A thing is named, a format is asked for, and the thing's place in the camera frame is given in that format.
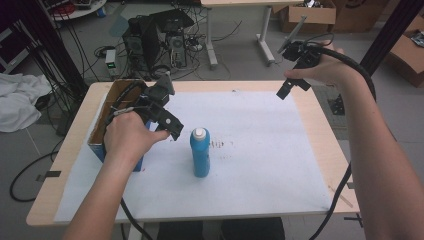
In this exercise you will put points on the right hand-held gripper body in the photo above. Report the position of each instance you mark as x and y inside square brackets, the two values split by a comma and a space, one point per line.
[301, 53]

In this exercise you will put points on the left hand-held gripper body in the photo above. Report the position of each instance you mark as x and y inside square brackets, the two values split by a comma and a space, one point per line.
[154, 96]

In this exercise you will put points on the blue bottle with white cap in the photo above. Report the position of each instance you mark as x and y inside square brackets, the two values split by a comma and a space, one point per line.
[200, 153]

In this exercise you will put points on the cardboard box with blue side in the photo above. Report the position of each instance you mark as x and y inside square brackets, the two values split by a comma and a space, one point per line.
[111, 100]

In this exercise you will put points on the person's right hand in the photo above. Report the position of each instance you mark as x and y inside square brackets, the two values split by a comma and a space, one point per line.
[325, 70]

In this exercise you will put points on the person's left hand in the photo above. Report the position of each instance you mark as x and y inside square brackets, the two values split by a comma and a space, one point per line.
[128, 136]

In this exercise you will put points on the open cardboard box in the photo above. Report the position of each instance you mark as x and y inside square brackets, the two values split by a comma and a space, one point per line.
[310, 15]

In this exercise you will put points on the black floor socket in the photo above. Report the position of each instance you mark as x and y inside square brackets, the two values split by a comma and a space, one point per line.
[337, 105]

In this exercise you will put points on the black computer tower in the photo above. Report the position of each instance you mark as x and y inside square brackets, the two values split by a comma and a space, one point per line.
[156, 40]

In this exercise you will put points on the grey power supply box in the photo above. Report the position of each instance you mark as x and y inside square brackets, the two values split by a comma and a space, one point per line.
[111, 59]

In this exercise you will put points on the flat cardboard box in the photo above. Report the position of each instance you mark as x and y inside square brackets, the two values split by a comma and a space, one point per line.
[361, 13]

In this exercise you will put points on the white paper sheet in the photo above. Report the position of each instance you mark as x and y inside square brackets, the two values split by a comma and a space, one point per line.
[250, 160]

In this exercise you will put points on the large cardboard box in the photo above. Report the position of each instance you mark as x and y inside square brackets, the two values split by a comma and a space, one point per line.
[406, 56]

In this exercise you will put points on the round white table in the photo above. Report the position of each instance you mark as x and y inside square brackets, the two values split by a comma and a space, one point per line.
[78, 8]

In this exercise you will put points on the thin wooden stick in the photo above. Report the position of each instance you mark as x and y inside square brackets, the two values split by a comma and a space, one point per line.
[340, 196]

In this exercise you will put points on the black tape strip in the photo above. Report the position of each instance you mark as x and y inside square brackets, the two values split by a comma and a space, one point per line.
[50, 174]

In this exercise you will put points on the white cloth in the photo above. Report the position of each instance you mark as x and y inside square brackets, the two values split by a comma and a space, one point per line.
[20, 100]

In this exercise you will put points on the white desk frame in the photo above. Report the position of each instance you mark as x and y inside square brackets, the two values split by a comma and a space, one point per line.
[238, 30]

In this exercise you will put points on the black metal stand post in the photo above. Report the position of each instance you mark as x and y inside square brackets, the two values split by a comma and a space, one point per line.
[50, 43]
[390, 33]

